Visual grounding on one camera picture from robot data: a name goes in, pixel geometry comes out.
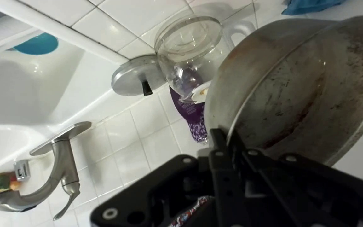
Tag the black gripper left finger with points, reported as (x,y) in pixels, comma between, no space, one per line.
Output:
(182,193)

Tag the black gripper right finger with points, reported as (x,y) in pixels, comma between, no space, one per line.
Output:
(308,193)

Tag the white kitchen sink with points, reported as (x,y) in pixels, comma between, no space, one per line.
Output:
(30,92)

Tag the purple dish soap bottle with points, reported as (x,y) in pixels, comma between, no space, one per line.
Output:
(192,117)

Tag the brushed metal faucet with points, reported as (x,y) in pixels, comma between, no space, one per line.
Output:
(62,168)

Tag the glass coffee carafe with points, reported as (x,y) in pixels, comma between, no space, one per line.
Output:
(188,39)

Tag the blue terry towel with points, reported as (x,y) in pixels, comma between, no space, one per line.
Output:
(308,5)

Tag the white cutting board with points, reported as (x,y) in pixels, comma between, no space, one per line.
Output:
(0,35)

